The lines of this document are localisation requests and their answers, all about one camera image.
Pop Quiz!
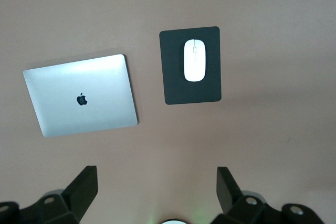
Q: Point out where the black mouse pad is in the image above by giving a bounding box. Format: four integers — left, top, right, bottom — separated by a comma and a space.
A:
159, 26, 223, 105

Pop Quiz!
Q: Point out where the brown table cover mat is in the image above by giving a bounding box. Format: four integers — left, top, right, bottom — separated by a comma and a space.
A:
0, 0, 336, 224

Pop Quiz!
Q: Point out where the silver laptop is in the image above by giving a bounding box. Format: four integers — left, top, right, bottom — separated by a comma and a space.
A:
23, 53, 139, 138

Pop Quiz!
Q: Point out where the white computer mouse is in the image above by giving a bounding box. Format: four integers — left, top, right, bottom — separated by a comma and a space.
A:
183, 38, 206, 83

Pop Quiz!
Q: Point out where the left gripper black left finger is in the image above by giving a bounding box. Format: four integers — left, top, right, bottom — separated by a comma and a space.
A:
0, 165, 98, 224

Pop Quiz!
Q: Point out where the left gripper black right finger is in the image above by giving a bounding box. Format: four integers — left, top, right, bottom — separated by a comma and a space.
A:
211, 166, 322, 224

